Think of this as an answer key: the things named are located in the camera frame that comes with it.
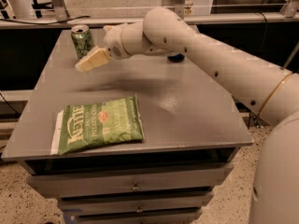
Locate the black cable on rail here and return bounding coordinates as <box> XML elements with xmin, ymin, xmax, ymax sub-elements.
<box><xmin>0</xmin><ymin>15</ymin><xmax>92</xmax><ymax>26</ymax></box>

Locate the green Kettle chips bag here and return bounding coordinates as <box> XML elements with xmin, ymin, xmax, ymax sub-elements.
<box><xmin>50</xmin><ymin>96</ymin><xmax>144</xmax><ymax>155</ymax></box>

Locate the black hanging cable right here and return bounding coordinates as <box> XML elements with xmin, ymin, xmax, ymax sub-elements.
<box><xmin>249</xmin><ymin>12</ymin><xmax>269</xmax><ymax>129</ymax></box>

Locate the middle grey drawer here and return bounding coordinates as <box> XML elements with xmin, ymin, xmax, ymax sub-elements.
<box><xmin>58</xmin><ymin>190</ymin><xmax>214</xmax><ymax>216</ymax></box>

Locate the grey drawer cabinet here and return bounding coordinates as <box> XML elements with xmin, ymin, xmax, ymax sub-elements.
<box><xmin>3</xmin><ymin>32</ymin><xmax>251</xmax><ymax>224</ymax></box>

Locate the bottom grey drawer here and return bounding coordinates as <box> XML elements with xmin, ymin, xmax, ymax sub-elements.
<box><xmin>65</xmin><ymin>208</ymin><xmax>203</xmax><ymax>224</ymax></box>

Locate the blue Pepsi can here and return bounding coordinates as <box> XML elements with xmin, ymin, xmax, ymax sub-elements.
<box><xmin>167</xmin><ymin>53</ymin><xmax>185</xmax><ymax>63</ymax></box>

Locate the green soda can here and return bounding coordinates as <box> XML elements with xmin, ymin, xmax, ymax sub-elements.
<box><xmin>71</xmin><ymin>24</ymin><xmax>94</xmax><ymax>59</ymax></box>

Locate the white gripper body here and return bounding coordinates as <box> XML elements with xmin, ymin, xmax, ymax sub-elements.
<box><xmin>104</xmin><ymin>23</ymin><xmax>129</xmax><ymax>60</ymax></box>

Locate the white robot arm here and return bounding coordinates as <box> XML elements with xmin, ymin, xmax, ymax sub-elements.
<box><xmin>76</xmin><ymin>7</ymin><xmax>299</xmax><ymax>224</ymax></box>

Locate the grey drawer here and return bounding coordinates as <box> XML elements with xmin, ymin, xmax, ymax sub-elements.
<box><xmin>65</xmin><ymin>208</ymin><xmax>203</xmax><ymax>224</ymax></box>
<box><xmin>27</xmin><ymin>163</ymin><xmax>233</xmax><ymax>198</ymax></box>
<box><xmin>58</xmin><ymin>190</ymin><xmax>214</xmax><ymax>216</ymax></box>

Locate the grey metal rail frame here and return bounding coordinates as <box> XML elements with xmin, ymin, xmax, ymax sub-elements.
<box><xmin>2</xmin><ymin>0</ymin><xmax>299</xmax><ymax>27</ymax></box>

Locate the top grey drawer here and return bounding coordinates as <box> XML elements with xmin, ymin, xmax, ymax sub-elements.
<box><xmin>27</xmin><ymin>163</ymin><xmax>233</xmax><ymax>198</ymax></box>

